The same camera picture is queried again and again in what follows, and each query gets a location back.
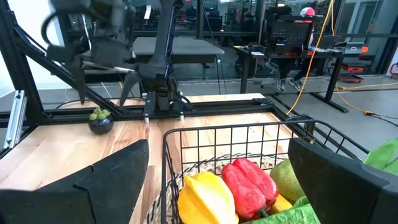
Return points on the gray table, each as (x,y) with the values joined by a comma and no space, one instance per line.
(186,46)

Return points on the person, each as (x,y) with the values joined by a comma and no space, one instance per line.
(308,14)
(248,21)

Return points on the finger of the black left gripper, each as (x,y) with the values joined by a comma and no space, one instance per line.
(129,88)
(77,81)

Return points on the green romaine lettuce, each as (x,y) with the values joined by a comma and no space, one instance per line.
(289,216)

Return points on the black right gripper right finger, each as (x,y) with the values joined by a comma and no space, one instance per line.
(342,193)

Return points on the gray orange device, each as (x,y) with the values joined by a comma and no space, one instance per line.
(354,48)

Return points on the black rig frame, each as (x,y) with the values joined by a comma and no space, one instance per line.
(18,68)

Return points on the gray laptop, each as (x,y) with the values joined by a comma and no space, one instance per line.
(329,42)

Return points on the black workshop desk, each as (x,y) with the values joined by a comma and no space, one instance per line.
(334,77)

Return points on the dark mangosteen with green cap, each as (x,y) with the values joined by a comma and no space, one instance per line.
(101,124)

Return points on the black equipment rack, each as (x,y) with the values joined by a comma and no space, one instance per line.
(289,37)

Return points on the red bell pepper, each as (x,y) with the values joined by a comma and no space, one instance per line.
(248,186)

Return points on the silver aluminium bracket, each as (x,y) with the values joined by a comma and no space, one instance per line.
(15,118)

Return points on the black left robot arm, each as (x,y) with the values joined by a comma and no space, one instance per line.
(164,46)

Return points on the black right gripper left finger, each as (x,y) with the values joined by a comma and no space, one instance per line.
(102,193)

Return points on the orange black crate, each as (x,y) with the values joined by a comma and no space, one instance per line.
(351,69)

